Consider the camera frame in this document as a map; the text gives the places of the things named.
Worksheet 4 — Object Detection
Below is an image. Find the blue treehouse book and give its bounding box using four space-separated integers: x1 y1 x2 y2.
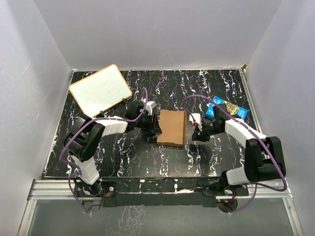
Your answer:
205 96 248 120

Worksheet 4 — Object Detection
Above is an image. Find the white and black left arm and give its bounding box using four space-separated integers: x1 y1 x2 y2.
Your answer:
61 99 162 196

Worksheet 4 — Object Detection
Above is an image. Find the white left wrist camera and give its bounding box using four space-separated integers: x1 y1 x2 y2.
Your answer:
142 99 157 116

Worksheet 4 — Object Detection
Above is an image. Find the brown cardboard paper box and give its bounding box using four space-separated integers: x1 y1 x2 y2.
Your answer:
157 109 187 148

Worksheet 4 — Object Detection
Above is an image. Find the white board with wooden frame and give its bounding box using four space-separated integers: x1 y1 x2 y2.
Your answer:
69 64 132 118

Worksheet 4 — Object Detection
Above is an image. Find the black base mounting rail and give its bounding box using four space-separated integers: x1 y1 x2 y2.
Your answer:
74 177 249 209

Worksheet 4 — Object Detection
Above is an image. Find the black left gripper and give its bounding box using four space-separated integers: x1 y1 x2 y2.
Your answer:
134 113 161 134

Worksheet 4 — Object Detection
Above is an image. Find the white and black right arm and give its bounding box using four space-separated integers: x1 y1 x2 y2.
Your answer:
189 104 287 195

